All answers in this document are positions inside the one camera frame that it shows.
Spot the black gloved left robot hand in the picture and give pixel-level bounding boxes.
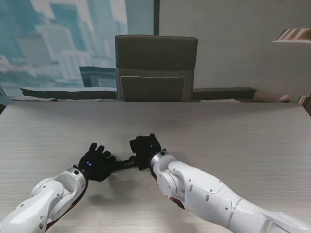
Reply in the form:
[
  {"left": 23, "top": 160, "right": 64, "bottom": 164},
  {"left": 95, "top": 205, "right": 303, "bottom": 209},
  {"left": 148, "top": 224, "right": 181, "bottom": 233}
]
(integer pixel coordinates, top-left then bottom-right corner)
[{"left": 78, "top": 143, "right": 117, "bottom": 183}]

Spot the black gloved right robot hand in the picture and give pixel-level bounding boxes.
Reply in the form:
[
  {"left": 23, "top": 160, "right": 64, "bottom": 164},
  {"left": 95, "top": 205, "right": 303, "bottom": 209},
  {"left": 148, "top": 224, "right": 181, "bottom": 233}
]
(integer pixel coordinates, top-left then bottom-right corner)
[{"left": 129, "top": 133, "right": 163, "bottom": 172}]

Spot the black remote control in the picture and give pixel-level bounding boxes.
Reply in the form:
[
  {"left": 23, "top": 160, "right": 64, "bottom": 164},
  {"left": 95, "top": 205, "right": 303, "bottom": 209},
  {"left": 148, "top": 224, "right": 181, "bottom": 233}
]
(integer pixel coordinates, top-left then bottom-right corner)
[{"left": 109, "top": 156, "right": 138, "bottom": 174}]

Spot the long dark low cabinet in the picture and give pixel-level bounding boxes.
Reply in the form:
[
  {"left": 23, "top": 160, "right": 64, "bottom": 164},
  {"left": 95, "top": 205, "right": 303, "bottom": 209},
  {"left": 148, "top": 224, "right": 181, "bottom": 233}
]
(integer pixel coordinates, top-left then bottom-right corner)
[{"left": 19, "top": 86, "right": 117, "bottom": 100}]

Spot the grey office chair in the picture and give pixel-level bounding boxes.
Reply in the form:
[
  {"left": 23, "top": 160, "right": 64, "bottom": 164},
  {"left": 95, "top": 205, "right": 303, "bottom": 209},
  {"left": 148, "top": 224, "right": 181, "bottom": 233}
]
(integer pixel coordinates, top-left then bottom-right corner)
[{"left": 114, "top": 34, "right": 198, "bottom": 102}]

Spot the grey paper sheet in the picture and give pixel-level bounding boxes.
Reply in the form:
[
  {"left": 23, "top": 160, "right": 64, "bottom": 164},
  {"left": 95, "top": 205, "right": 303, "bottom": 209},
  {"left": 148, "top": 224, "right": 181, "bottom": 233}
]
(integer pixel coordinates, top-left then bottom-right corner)
[{"left": 11, "top": 96, "right": 58, "bottom": 102}]

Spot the short dark low cabinet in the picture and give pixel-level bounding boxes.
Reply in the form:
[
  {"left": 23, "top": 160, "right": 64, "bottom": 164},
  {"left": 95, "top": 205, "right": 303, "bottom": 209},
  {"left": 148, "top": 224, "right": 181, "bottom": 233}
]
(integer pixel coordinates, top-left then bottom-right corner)
[{"left": 193, "top": 87, "right": 258, "bottom": 100}]

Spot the dark object at table corner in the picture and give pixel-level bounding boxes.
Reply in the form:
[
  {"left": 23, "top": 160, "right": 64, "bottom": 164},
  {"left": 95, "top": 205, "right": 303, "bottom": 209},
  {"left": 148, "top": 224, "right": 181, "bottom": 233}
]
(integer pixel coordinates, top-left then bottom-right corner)
[{"left": 0, "top": 86, "right": 7, "bottom": 114}]

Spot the brown wooden furniture edge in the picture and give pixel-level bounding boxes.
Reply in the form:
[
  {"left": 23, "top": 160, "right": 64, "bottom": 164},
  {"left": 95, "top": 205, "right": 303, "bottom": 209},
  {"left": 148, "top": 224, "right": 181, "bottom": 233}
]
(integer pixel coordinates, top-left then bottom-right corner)
[{"left": 297, "top": 93, "right": 311, "bottom": 114}]

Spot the red black left arm cable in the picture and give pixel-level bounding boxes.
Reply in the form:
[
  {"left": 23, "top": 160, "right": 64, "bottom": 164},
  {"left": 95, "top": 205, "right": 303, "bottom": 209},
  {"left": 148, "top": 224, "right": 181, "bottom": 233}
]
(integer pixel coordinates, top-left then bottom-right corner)
[{"left": 45, "top": 179, "right": 89, "bottom": 231}]

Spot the dark window frame post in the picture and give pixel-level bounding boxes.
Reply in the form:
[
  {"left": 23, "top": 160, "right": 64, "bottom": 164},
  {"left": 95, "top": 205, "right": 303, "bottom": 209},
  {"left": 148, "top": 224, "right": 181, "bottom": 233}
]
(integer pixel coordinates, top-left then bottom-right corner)
[{"left": 154, "top": 0, "right": 160, "bottom": 36}]

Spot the wooden wall shelf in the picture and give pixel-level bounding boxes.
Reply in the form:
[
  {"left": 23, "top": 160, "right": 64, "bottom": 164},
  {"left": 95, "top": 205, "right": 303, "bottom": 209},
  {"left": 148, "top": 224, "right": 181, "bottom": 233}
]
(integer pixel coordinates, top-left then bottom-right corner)
[{"left": 272, "top": 28, "right": 311, "bottom": 44}]

